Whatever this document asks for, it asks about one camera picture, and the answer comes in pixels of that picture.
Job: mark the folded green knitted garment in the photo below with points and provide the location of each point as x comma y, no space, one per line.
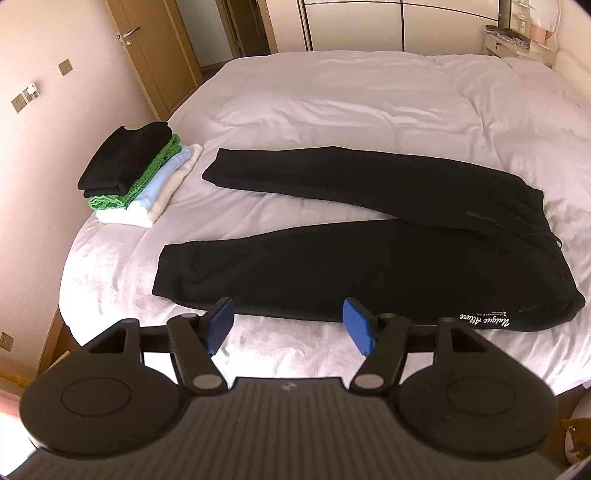
134,191

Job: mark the white wardrobe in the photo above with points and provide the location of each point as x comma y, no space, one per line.
397,23

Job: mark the folded light blue garment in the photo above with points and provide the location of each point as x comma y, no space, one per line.
159,184

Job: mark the brass wall socket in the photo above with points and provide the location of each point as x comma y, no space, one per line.
6,341

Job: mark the stack of folded clothes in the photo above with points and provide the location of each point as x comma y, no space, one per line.
138,216

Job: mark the pink box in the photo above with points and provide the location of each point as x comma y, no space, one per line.
539,32

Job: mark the brass wall switch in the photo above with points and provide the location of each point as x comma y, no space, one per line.
19,102
65,67

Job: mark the white bedside table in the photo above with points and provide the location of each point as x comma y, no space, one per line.
521,53

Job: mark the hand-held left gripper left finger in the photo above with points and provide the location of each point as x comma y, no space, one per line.
219,323

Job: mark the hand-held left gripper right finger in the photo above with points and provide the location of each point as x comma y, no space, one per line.
356,323

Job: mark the wooden door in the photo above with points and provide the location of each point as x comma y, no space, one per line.
152,55

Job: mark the black pants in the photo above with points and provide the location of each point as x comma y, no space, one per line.
351,258

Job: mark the patterned folded cloth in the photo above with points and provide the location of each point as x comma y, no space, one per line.
508,37

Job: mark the small white wall device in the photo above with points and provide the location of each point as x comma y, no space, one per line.
32,91

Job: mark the bed with white duvet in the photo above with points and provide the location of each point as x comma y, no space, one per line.
360,106

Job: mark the folded black garment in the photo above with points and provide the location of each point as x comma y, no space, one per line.
122,159

